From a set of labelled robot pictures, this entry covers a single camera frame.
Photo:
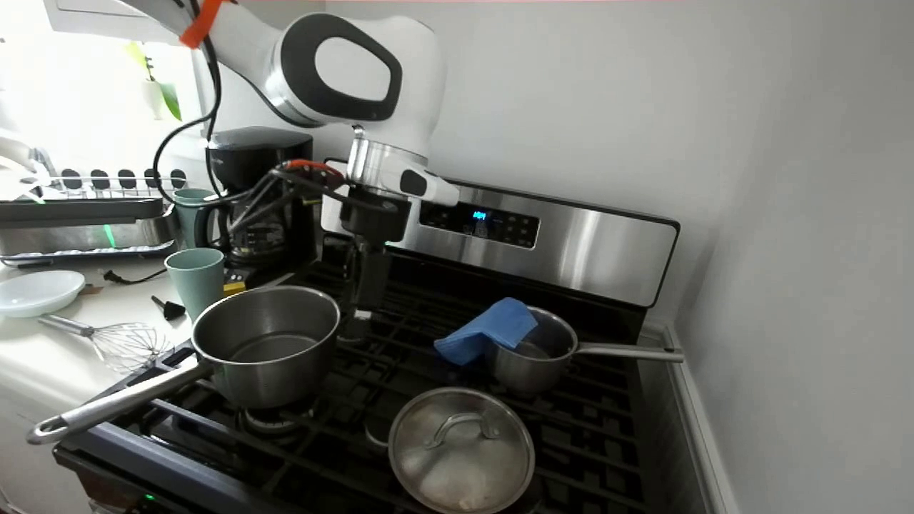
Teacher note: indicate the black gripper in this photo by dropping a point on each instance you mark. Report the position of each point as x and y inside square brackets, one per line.
[374, 214]

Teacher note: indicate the large steel pot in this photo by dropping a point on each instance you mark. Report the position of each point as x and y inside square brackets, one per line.
[274, 371]

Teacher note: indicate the teal plastic cup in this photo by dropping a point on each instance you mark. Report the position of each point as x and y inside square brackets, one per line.
[199, 280]

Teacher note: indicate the steel pot lid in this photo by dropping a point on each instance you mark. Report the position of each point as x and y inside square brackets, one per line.
[476, 467]

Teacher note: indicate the glass coffee carafe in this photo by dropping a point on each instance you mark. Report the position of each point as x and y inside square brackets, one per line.
[274, 242]

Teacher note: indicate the blue cloth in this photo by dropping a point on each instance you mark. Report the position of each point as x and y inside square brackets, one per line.
[496, 328]

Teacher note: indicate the yellow sponge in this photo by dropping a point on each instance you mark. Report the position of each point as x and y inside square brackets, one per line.
[234, 282]

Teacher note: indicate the teal mug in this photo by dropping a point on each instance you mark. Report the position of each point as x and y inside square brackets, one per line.
[193, 217]

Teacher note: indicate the small steel saucepan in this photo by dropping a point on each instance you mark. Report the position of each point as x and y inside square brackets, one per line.
[547, 367]

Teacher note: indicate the small black knob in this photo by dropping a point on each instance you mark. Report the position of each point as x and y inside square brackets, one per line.
[171, 310]

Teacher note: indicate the black and steel stove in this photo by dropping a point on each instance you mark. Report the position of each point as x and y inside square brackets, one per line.
[590, 245]

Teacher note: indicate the green houseplant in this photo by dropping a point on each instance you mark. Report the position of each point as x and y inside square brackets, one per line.
[160, 88]

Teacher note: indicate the silver metal equipment rack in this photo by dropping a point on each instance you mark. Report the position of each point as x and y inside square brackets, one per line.
[76, 214]

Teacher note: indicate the pale teal plate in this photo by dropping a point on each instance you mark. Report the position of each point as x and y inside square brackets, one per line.
[37, 291]

